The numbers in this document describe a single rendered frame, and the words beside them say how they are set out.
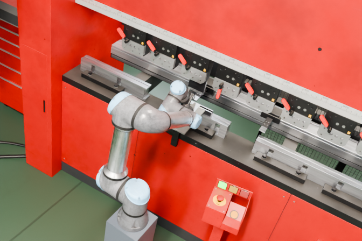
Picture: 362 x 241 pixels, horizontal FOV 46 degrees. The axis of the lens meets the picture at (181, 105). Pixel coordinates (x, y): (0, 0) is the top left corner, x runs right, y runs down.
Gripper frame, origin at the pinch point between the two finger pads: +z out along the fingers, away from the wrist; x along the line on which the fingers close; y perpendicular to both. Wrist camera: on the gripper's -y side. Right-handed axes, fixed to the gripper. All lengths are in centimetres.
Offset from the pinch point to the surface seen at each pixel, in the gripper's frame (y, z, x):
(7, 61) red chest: -16, 49, 160
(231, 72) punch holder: 24.7, -20.2, -17.7
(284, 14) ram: 51, -50, -34
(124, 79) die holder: 2.4, 7.6, 46.5
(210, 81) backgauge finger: 26.6, 19.2, 0.3
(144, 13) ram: 33, -30, 38
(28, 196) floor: -94, 52, 87
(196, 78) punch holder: 16.3, -10.8, 0.3
